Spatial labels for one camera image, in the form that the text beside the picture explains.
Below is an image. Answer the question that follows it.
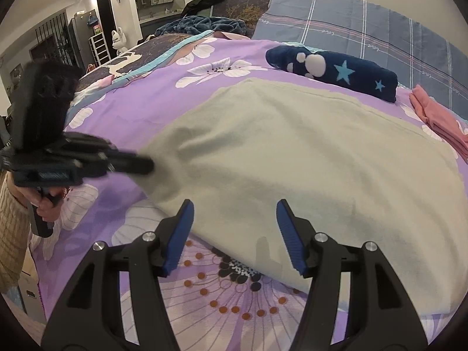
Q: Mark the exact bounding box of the light green garment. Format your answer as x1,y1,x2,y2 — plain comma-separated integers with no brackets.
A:
137,78,465,317

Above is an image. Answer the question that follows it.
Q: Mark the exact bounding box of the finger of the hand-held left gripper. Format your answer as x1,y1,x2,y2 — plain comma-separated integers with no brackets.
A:
78,159,154,178
64,133,154,165

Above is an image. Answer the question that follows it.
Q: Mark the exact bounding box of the grey plaid pillow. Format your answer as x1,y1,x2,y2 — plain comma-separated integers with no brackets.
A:
252,0,468,119

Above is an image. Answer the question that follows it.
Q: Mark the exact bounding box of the dark floral pillow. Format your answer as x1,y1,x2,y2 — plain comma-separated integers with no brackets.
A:
210,0,273,39

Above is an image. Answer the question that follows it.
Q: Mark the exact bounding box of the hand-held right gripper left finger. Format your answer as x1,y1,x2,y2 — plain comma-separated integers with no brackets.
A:
40,199,195,351

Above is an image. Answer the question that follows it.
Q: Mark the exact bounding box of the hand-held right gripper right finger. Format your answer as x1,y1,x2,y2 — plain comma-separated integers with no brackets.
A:
276,199,428,351

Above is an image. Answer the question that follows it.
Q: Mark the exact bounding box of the white shelf rack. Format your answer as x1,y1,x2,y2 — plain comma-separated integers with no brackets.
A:
90,31,111,66

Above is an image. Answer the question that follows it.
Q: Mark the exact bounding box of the black refrigerator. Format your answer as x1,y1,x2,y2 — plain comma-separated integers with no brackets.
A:
68,10,99,70

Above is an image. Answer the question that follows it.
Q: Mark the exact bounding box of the navy star print garment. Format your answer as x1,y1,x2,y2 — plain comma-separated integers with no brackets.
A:
265,45,398,104

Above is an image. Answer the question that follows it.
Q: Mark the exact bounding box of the pink garment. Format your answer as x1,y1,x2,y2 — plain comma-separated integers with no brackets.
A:
409,84,468,159

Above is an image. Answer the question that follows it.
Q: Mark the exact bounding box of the black door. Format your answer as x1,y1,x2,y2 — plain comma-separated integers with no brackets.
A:
96,0,119,55

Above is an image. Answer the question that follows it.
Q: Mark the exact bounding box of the black cloth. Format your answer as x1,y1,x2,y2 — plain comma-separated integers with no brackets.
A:
182,0,233,15

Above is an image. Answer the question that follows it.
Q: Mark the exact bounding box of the person's left hand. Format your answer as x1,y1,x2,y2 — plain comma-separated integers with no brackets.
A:
35,186,68,227

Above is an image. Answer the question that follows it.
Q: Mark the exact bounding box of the black window grille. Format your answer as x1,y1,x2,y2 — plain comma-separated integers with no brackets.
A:
29,13,77,66

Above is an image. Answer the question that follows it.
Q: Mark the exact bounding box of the white cat plush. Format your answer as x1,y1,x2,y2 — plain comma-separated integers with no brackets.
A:
111,29,128,55

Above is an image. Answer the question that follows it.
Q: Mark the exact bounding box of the white bedside cabinet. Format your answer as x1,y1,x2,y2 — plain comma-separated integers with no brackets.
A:
16,252,46,322

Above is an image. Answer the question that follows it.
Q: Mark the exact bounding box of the blue fleece blanket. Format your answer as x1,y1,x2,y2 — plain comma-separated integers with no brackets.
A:
155,15,247,39

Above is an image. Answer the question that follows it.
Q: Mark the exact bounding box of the purple floral bed sheet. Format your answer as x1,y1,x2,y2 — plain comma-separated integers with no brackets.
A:
37,35,468,351

